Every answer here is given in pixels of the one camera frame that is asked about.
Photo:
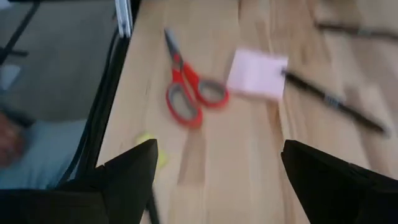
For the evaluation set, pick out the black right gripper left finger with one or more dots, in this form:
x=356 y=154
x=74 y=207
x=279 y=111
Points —
x=124 y=193

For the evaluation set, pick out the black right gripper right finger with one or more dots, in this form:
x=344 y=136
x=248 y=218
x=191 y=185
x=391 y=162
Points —
x=326 y=193

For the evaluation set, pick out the small yellow eraser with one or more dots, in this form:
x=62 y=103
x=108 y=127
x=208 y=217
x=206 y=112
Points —
x=163 y=158

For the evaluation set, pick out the black pen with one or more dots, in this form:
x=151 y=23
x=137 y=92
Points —
x=351 y=30
x=335 y=102

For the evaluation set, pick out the pink sticky note pad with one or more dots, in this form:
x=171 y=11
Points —
x=258 y=74

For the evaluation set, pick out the person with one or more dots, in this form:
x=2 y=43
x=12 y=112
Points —
x=46 y=155

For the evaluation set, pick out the black metal table frame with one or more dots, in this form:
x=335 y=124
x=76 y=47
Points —
x=102 y=102

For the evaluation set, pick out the silver aluminium bracket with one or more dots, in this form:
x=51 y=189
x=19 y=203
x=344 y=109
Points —
x=123 y=18

